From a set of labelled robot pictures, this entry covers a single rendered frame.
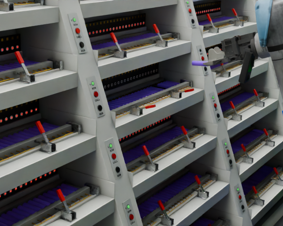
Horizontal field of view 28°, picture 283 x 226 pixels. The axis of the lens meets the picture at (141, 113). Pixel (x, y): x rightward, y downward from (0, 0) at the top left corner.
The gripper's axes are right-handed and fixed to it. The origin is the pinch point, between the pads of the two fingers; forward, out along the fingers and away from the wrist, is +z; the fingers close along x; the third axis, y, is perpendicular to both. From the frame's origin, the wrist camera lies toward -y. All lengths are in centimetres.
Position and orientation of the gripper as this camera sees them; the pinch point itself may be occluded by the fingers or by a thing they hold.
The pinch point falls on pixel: (208, 64)
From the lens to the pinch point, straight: 207.1
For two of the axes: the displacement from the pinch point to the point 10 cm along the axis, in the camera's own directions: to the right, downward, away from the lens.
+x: -5.1, 2.3, -8.3
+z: -8.2, 1.6, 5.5
